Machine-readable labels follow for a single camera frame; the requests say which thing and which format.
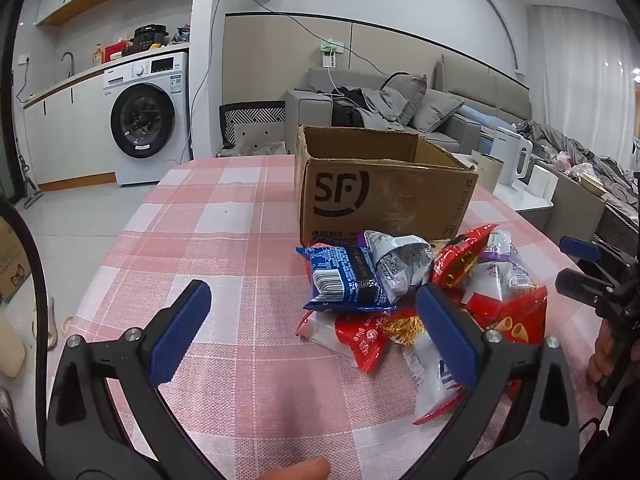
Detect beige slipper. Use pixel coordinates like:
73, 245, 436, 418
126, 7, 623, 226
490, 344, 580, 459
32, 297, 57, 348

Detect grey upholstered bench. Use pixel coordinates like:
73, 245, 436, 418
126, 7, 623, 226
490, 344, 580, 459
542, 170, 608, 246

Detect white purple snack packet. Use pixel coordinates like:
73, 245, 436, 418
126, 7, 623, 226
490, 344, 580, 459
460, 230, 533, 311

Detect white washing machine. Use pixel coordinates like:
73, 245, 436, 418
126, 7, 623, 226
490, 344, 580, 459
102, 50, 192, 188

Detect pink plaid tablecloth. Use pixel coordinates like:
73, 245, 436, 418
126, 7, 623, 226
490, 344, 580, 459
67, 154, 608, 480

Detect white curtain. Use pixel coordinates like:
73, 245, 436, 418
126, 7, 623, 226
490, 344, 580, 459
530, 2, 640, 126

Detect grey floor mop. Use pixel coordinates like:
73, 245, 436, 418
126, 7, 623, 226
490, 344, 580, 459
19, 156, 44, 209

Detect cream slipper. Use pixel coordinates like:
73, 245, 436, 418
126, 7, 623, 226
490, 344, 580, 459
0, 310, 26, 378

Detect pile of grey clothes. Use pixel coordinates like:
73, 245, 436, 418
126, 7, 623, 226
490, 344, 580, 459
517, 120, 640, 211

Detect silver grey snack packet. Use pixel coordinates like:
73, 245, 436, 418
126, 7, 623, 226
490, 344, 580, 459
363, 230, 434, 303

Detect red cone-print snack packet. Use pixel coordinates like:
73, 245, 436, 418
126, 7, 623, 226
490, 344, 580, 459
470, 285, 549, 347

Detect grey floor cloth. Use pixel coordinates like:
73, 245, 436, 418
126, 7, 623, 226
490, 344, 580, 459
217, 140, 288, 157

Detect thick black cable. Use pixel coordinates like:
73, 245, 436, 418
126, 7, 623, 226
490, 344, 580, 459
0, 195, 53, 411

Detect black clothes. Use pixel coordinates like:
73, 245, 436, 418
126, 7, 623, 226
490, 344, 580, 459
330, 87, 371, 128

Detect black pressure cooker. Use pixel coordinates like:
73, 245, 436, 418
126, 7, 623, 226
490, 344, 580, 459
132, 24, 168, 51

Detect dark wall cable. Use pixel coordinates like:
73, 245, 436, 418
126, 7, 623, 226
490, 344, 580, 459
217, 0, 388, 77

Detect green wall charger holder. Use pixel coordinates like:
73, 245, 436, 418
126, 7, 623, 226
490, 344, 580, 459
317, 40, 346, 68

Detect person's left hand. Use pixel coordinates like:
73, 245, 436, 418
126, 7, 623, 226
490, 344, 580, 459
227, 456, 331, 480

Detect blue snack packet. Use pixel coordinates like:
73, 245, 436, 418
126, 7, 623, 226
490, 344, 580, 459
296, 244, 397, 312

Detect white electric kettle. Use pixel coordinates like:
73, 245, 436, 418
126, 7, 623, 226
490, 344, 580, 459
490, 127, 535, 186

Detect white charging cable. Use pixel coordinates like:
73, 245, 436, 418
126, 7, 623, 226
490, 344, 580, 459
325, 66, 373, 111

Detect red white round-print packet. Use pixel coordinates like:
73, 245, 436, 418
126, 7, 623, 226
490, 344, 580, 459
295, 310, 392, 375

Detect red box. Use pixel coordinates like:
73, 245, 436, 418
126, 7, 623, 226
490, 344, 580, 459
104, 40, 136, 61

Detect person's right hand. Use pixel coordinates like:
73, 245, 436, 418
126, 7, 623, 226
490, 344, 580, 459
587, 317, 619, 384

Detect light blue blanket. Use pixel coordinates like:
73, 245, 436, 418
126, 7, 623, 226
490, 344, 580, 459
457, 104, 518, 133

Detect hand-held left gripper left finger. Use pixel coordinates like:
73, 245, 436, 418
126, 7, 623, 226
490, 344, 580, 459
44, 280, 231, 480

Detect cream lidded cup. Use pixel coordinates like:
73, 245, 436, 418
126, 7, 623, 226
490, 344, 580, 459
477, 156, 503, 196

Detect golden noodle snack packet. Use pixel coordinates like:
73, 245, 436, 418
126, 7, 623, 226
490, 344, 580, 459
385, 307, 427, 348

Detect grey jacket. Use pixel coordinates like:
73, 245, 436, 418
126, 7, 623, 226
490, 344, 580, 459
360, 85, 416, 128

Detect printed cardboard box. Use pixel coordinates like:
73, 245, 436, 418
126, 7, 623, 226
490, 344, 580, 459
0, 217, 33, 301

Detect white counter cabinet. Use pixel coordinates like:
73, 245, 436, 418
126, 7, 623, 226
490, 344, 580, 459
22, 62, 118, 191

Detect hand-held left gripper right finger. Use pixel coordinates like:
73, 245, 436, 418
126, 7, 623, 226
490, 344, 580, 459
415, 282, 581, 480

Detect light grey pillow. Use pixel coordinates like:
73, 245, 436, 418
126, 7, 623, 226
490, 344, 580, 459
412, 89, 466, 133

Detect dark grey pillow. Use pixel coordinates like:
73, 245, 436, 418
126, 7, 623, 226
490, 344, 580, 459
382, 72, 428, 126

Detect brown cardboard box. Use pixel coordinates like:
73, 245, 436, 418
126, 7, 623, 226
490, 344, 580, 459
294, 124, 480, 247

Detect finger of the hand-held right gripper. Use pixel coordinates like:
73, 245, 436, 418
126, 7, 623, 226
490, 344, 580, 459
559, 236, 626, 281
555, 268, 621, 312

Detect white coffee table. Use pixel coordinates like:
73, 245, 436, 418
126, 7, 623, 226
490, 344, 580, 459
465, 155, 556, 221

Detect grey sofa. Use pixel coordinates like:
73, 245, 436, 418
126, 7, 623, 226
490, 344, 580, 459
285, 55, 533, 158

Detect white tissue roll pack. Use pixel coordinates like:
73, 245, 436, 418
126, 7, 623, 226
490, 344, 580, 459
525, 165, 558, 198

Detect dark glass door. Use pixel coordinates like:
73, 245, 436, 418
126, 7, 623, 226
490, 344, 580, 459
0, 0, 26, 201

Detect black white patterned bin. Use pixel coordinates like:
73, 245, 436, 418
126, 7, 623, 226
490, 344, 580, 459
219, 101, 287, 150

